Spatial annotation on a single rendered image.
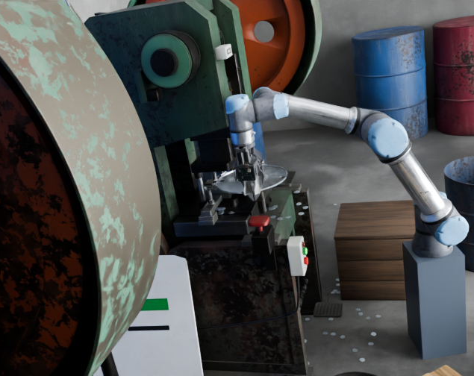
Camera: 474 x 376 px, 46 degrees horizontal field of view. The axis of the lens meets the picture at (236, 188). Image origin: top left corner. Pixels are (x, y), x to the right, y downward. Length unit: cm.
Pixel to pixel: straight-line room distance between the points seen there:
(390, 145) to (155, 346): 123
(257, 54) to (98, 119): 181
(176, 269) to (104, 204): 153
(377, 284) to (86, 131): 221
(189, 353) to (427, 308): 95
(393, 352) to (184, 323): 87
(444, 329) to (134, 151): 183
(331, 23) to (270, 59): 294
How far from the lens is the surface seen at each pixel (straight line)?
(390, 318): 269
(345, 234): 266
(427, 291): 228
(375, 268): 271
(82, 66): 74
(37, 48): 70
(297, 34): 240
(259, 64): 249
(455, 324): 241
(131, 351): 243
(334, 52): 542
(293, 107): 191
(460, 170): 313
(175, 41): 185
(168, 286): 225
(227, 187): 221
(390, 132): 185
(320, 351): 253
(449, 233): 205
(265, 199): 224
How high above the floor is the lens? 157
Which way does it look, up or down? 21 degrees down
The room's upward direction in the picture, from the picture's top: 10 degrees counter-clockwise
